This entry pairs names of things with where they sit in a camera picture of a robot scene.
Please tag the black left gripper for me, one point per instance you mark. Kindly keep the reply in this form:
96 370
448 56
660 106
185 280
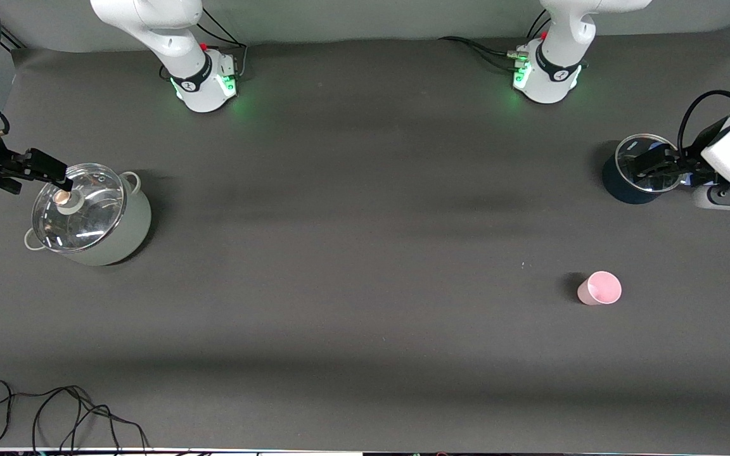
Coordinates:
694 156

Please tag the pink plastic cup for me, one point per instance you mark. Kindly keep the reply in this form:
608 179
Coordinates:
601 289

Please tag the glass lid with blue knob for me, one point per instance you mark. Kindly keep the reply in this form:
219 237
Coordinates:
628 158

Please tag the dark blue saucepan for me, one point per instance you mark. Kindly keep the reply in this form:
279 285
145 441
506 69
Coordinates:
618 190

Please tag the glass lid with metal knob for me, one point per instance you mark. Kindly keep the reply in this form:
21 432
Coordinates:
96 215

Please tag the grey-green cooking pot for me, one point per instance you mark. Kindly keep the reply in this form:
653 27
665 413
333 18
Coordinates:
132 234

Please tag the dark grey table mat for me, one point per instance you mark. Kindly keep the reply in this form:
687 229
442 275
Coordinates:
365 285

